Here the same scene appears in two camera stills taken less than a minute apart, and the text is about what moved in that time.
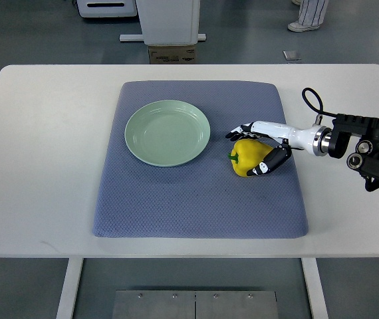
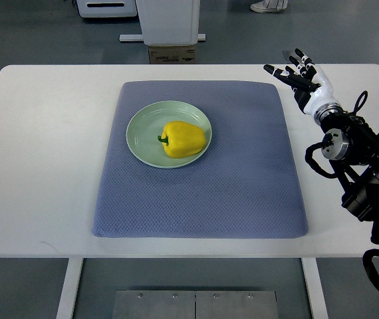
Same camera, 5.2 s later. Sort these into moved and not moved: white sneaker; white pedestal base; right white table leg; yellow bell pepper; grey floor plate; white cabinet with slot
Moved: white sneaker; yellow bell pepper
Not moved: grey floor plate; right white table leg; white cabinet with slot; white pedestal base
